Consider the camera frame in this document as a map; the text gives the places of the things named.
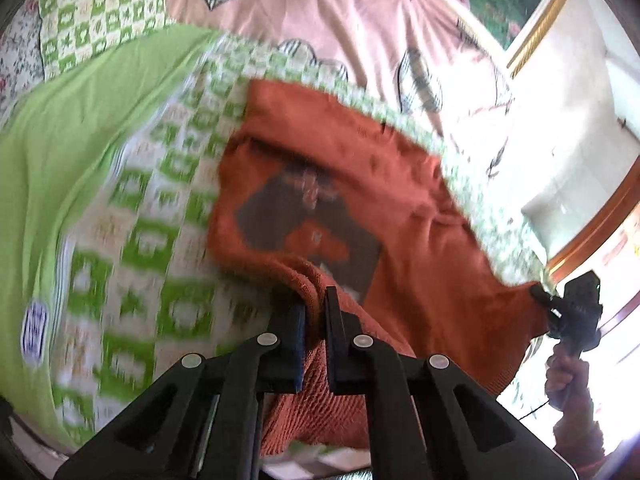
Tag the green checkered blanket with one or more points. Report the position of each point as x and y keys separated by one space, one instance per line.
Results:
x=100 y=160

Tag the orange knit sweater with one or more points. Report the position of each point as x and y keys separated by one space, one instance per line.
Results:
x=400 y=200

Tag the pink heart print bedsheet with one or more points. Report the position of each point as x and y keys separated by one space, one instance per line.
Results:
x=340 y=15

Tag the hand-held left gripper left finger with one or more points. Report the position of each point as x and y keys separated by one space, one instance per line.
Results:
x=298 y=345

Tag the person's right hand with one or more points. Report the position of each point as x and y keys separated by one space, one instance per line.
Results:
x=567 y=375

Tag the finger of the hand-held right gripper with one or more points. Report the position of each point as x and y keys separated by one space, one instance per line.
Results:
x=545 y=296

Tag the green checkered pillow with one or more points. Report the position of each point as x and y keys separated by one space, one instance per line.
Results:
x=95 y=20

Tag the brown wooden trim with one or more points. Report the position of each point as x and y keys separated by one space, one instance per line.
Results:
x=595 y=225

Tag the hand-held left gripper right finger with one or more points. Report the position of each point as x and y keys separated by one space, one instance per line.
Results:
x=334 y=345

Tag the person's right forearm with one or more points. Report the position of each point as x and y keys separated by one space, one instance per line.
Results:
x=580 y=440

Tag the floral print cloth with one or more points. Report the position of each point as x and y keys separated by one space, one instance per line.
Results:
x=17 y=55

